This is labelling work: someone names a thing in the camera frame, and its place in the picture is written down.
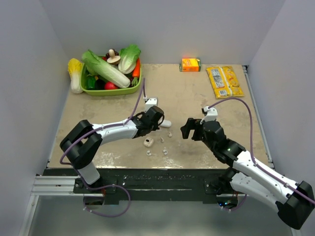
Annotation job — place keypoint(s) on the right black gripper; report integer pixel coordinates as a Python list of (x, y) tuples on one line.
[(191, 124)]

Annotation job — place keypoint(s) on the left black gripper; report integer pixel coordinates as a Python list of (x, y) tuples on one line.
[(156, 127)]

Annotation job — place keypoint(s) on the white oval charging case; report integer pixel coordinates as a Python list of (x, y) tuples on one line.
[(166, 124)]

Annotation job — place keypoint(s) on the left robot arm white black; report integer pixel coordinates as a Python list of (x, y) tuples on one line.
[(83, 141)]

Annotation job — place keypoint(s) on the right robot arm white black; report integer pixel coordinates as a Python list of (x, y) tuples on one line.
[(293, 201)]

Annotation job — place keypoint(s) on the beige small charging case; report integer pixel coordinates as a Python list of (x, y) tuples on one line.
[(148, 142)]

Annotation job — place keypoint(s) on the green plastic basket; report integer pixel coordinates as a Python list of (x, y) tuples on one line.
[(120, 91)]

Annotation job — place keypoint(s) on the orange carrot toy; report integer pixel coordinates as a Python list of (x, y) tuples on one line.
[(136, 73)]

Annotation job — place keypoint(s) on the yellow snack package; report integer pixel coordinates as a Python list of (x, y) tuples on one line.
[(224, 82)]

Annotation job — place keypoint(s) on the red tomato toy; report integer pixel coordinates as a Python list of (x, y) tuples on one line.
[(110, 86)]

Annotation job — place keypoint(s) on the orange green small box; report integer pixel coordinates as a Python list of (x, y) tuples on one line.
[(190, 65)]

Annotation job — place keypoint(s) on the dark eggplant toy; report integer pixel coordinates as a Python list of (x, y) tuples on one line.
[(99, 84)]

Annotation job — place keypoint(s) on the green pepper toy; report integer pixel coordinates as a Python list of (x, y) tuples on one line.
[(90, 82)]

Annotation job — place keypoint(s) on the small green cabbage toy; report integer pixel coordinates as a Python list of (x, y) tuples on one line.
[(129, 56)]

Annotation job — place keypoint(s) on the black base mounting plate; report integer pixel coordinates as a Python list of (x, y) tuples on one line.
[(209, 186)]

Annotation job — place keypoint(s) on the beige mushroom toy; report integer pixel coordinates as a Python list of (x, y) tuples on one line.
[(112, 58)]

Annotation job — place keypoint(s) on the large napa cabbage toy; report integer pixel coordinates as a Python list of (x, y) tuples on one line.
[(99, 67)]

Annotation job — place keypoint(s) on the yellow cabbage toy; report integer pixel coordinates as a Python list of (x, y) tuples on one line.
[(75, 71)]

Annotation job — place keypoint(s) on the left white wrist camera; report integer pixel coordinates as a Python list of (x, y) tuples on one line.
[(149, 102)]

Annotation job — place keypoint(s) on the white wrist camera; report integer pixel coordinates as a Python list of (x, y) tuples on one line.
[(210, 114), (149, 102)]

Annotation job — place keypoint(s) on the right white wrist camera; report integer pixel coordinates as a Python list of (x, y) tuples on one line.
[(210, 114)]

